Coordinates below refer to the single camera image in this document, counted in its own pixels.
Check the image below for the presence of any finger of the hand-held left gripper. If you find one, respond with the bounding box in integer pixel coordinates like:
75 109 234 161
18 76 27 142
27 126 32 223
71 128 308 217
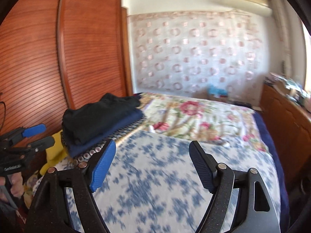
4 123 47 140
9 136 56 154

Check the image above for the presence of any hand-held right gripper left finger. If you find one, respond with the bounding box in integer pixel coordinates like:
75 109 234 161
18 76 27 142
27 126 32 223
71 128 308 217
28 139 117 233

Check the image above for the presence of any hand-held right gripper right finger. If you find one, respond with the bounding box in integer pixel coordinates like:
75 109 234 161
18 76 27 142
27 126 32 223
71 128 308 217
189 140 280 233

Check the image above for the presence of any black printed t-shirt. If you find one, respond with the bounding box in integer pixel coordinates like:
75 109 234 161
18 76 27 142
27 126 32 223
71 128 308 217
62 93 142 145

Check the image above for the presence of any person's left hand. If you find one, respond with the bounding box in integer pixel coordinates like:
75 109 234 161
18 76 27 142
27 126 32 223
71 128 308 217
0 172 24 200

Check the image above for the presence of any patterned woven cloth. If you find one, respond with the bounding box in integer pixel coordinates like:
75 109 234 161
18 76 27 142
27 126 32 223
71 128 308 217
60 116 148 167

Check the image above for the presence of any yellow plush toy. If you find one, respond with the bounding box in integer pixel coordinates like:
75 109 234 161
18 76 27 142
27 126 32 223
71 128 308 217
45 130 72 170

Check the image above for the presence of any navy blue garment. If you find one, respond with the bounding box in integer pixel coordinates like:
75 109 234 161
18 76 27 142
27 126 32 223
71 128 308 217
64 108 147 159

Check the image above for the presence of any pink floral bedsheet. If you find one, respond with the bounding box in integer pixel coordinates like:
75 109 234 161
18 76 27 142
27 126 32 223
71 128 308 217
134 92 269 152

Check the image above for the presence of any blue plastic bag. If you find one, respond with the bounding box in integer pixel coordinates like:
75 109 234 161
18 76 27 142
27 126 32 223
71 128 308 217
207 84 229 97

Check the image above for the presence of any navy blue bed cover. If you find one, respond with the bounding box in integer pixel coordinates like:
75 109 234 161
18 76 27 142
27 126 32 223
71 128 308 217
252 109 290 233

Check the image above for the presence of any long wooden cabinet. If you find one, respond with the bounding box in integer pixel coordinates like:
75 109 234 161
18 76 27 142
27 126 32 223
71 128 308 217
259 82 311 190

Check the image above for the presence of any wooden slatted wardrobe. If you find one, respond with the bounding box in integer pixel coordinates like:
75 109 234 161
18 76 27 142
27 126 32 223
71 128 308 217
0 0 135 151

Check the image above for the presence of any pile of pink items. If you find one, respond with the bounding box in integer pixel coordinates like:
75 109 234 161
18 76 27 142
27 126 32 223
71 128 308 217
265 74 280 86

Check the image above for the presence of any sheer circle-pattern curtain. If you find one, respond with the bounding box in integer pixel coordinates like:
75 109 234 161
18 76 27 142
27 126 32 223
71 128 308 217
127 10 268 98

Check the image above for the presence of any clutter on cabinet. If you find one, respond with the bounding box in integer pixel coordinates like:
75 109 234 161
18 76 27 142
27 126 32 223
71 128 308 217
279 75 305 91

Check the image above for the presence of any wooden-framed window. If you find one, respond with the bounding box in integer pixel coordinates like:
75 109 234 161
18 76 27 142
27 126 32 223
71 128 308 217
301 17 311 91

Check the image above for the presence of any black cable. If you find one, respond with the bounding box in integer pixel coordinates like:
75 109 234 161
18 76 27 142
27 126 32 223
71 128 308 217
0 93 7 130

